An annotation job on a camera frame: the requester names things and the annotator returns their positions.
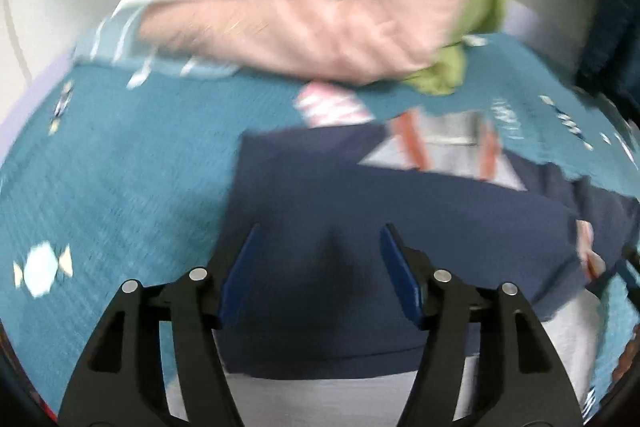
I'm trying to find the navy and grey garment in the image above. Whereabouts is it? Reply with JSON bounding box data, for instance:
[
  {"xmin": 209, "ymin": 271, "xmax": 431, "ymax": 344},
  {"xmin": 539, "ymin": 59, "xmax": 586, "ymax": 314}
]
[{"xmin": 165, "ymin": 109, "xmax": 640, "ymax": 427}]

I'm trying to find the teal printed blanket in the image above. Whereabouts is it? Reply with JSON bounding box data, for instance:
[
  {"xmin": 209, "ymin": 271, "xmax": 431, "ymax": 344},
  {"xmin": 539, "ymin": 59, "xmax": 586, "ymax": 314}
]
[{"xmin": 0, "ymin": 14, "xmax": 640, "ymax": 408}]

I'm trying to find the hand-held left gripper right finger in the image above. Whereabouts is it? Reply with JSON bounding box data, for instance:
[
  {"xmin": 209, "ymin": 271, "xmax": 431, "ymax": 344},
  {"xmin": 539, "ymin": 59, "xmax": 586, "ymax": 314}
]
[{"xmin": 378, "ymin": 223, "xmax": 584, "ymax": 427}]

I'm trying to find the light green garment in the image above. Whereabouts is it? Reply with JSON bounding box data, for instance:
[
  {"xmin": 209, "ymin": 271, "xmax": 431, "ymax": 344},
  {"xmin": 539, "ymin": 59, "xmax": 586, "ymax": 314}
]
[{"xmin": 400, "ymin": 0, "xmax": 517, "ymax": 96}]

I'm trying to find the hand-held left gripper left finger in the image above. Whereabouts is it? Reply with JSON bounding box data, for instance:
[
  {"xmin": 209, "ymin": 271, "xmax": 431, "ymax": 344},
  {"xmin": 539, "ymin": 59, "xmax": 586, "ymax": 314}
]
[{"xmin": 58, "ymin": 223, "xmax": 261, "ymax": 427}]

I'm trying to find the dark blue bag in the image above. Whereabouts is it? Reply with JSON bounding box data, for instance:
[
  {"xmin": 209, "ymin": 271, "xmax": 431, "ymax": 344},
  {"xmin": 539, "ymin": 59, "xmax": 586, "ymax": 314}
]
[{"xmin": 575, "ymin": 0, "xmax": 640, "ymax": 118}]

